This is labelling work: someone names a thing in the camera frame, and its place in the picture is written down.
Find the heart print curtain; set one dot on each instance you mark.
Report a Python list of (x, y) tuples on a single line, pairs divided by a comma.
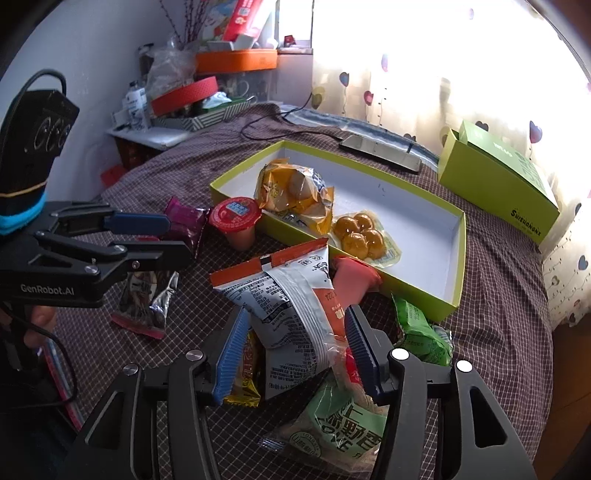
[(415, 69)]

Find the dark red-edged snack packet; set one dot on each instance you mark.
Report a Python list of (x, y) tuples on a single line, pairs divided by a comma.
[(143, 300)]

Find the white orange snack packet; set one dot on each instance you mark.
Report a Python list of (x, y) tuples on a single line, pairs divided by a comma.
[(295, 314)]

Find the green white nut bag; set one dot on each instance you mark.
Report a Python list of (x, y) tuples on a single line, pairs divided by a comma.
[(337, 424)]

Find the egg yolk ball packet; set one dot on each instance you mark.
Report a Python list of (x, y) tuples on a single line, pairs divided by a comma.
[(360, 235)]

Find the red white carton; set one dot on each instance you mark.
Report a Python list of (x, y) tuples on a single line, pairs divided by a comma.
[(244, 16)]

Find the pink jelly cup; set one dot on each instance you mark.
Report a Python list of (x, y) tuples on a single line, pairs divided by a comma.
[(353, 274)]

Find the orange storage box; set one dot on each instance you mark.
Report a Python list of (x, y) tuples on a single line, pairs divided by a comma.
[(235, 61)]

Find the purple snack packet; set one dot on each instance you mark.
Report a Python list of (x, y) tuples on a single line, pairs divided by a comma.
[(187, 221)]

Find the lime green tray box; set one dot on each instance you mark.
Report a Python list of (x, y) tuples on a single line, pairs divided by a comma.
[(392, 203)]

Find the green snack packet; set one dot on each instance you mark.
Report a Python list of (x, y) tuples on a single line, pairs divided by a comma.
[(418, 330)]

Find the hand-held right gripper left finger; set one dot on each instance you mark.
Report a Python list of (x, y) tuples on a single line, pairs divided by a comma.
[(231, 355)]

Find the red lid jelly cup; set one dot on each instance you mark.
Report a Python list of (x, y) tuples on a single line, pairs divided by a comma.
[(233, 213)]

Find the clear plastic bag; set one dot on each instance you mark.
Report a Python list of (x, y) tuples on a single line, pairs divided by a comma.
[(168, 69)]

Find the small yellow snack packet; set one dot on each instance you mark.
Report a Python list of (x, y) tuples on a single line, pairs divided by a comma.
[(247, 374)]

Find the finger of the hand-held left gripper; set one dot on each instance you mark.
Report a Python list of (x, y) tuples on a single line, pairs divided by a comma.
[(157, 257), (138, 222)]

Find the white side table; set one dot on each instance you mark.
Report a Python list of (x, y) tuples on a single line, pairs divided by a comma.
[(143, 136)]

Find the striped green tray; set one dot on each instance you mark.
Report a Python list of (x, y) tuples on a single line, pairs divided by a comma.
[(207, 119)]

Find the lime green closed box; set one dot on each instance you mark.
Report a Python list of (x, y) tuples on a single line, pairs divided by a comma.
[(494, 184)]

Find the white bottle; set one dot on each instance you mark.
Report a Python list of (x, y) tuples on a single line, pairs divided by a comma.
[(136, 108)]

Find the large yellow snack bag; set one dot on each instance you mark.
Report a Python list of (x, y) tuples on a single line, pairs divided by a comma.
[(286, 184)]

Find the red round lid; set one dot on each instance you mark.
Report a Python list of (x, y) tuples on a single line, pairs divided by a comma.
[(184, 94)]

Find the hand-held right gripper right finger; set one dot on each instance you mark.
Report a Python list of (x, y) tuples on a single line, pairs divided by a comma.
[(364, 355)]

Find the person's left hand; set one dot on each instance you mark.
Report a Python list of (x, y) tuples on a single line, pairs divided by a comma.
[(40, 321)]

